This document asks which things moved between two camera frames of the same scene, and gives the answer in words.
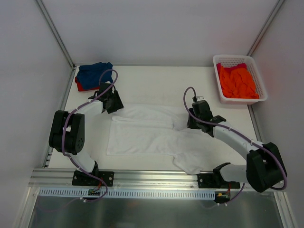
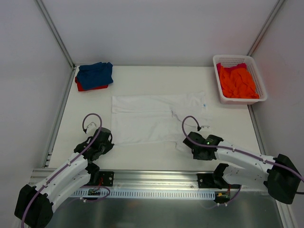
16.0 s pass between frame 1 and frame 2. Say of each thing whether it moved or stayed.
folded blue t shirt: stayed
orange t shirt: stayed
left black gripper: moved
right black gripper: moved
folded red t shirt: stayed
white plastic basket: stayed
